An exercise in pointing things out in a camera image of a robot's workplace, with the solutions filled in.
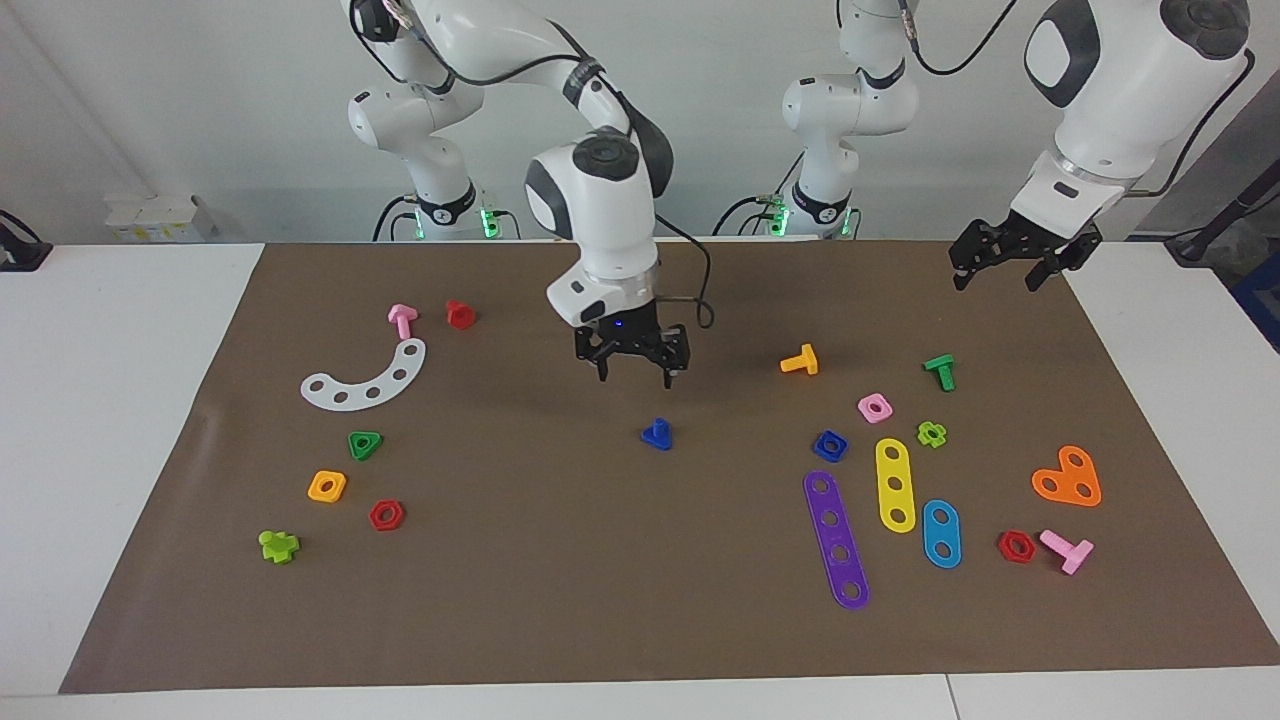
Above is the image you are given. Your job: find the black stand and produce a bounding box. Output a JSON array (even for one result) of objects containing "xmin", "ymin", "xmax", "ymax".
[{"xmin": 1165, "ymin": 158, "xmax": 1280, "ymax": 267}]

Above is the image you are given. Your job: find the purple four-hole plate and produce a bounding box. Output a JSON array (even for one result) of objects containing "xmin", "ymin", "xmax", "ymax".
[{"xmin": 803, "ymin": 470, "xmax": 871, "ymax": 611}]

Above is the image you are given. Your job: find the yellow three-hole plate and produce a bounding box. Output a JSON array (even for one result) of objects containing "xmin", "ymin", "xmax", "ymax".
[{"xmin": 875, "ymin": 438, "xmax": 917, "ymax": 534}]

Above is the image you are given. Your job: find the orange three-hole corner plate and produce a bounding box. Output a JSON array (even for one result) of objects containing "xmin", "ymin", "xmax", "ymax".
[{"xmin": 1031, "ymin": 445, "xmax": 1103, "ymax": 508}]

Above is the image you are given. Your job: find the brown table mat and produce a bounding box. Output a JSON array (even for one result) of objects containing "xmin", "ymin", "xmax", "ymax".
[{"xmin": 58, "ymin": 238, "xmax": 1280, "ymax": 694}]

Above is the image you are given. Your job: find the blue crate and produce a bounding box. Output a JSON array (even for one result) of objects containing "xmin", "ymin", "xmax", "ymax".
[{"xmin": 1230, "ymin": 250, "xmax": 1280, "ymax": 353}]

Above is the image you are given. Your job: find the white curved five-hole plate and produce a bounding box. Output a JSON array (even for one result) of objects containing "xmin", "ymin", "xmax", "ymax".
[{"xmin": 300, "ymin": 338, "xmax": 428, "ymax": 412}]

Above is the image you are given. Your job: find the blue two-hole plate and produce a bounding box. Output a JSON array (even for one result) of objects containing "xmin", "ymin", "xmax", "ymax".
[{"xmin": 922, "ymin": 499, "xmax": 963, "ymax": 570}]

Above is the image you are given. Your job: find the white box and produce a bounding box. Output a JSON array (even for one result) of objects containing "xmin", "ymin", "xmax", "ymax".
[{"xmin": 105, "ymin": 193, "xmax": 218, "ymax": 244}]

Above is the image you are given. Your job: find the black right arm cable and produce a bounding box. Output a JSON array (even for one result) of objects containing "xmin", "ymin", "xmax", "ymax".
[{"xmin": 375, "ymin": 0, "xmax": 716, "ymax": 331}]

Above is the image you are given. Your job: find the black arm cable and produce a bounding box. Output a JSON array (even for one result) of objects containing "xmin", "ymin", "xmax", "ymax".
[
  {"xmin": 375, "ymin": 0, "xmax": 716, "ymax": 331},
  {"xmin": 895, "ymin": 0, "xmax": 1256, "ymax": 196}
]

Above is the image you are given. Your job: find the black left base cable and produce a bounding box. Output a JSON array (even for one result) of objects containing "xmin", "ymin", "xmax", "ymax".
[{"xmin": 712, "ymin": 195, "xmax": 791, "ymax": 238}]

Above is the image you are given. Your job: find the black base cable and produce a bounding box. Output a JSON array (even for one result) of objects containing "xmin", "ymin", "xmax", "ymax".
[
  {"xmin": 712, "ymin": 195, "xmax": 791, "ymax": 238},
  {"xmin": 373, "ymin": 193, "xmax": 421, "ymax": 242}
]

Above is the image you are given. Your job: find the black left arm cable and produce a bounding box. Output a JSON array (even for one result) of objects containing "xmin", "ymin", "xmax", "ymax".
[{"xmin": 895, "ymin": 0, "xmax": 1256, "ymax": 196}]

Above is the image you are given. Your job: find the black right base cable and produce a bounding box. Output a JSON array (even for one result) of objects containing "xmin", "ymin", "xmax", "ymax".
[{"xmin": 373, "ymin": 193, "xmax": 421, "ymax": 242}]

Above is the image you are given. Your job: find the black clamp mount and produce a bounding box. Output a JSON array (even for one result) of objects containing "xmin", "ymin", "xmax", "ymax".
[{"xmin": 0, "ymin": 208, "xmax": 53, "ymax": 273}]

